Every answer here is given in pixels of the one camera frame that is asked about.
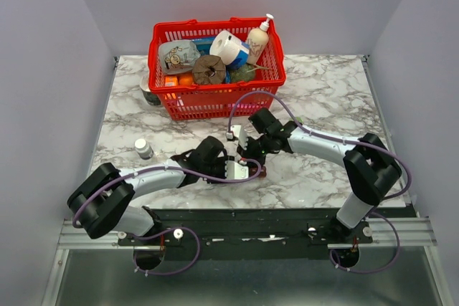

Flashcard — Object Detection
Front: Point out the brown weekly pill organizer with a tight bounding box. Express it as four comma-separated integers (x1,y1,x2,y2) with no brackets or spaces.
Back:
257,166,267,178

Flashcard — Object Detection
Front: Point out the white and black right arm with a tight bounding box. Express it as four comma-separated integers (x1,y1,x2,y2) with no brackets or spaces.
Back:
231,107,402,243

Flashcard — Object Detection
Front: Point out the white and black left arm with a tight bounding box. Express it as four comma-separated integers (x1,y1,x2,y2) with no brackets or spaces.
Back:
67,136,235,245

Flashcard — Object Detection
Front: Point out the red plastic shopping basket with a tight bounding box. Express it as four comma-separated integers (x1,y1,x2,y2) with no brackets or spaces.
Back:
148,17,286,120

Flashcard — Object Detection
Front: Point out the small white-capped bottle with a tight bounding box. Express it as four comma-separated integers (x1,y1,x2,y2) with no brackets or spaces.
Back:
134,138,153,160

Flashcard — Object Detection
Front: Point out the green round vegetable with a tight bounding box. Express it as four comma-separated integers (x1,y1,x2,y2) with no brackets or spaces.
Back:
229,64,256,83

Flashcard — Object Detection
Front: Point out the orange fruit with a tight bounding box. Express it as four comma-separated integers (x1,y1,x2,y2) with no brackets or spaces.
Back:
178,72,194,86

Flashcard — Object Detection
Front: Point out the white dark cup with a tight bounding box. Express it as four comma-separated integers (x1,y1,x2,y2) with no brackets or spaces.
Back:
139,75,161,106

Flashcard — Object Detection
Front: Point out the small orange box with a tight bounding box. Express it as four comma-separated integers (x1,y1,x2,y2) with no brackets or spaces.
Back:
164,75,179,87

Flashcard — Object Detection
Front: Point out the brown round paper package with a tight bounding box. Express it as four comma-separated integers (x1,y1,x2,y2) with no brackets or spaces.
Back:
192,55,226,85

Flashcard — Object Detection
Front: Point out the grey cartoon snack bag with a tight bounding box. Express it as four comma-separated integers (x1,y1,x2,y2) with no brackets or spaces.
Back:
158,39,201,75

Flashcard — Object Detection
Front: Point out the white toilet paper roll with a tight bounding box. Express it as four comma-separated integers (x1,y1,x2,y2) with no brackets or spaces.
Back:
209,30,250,70

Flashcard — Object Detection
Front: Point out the white pump lotion bottle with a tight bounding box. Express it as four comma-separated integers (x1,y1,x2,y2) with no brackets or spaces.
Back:
245,14,274,65

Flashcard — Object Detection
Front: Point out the blue package in basket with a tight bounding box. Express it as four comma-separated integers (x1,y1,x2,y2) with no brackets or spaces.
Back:
191,37,215,55

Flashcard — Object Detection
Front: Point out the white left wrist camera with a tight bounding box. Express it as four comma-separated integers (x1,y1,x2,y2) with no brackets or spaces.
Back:
224,161,250,181

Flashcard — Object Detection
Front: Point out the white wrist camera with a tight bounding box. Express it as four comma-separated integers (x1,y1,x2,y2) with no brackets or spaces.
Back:
225,125,248,150
224,161,250,181

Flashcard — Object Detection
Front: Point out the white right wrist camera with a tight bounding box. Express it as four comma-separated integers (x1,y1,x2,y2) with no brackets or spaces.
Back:
225,125,248,150

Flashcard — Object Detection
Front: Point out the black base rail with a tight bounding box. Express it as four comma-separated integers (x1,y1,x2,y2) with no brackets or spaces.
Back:
118,209,373,261

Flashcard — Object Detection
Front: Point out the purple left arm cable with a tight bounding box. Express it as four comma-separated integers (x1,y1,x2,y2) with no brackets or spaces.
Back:
71,158,262,277

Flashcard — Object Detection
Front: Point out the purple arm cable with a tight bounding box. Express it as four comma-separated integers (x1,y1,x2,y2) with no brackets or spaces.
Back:
71,158,262,277
227,90,412,274

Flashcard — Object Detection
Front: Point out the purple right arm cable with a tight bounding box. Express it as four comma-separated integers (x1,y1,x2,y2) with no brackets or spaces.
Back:
227,90,412,274

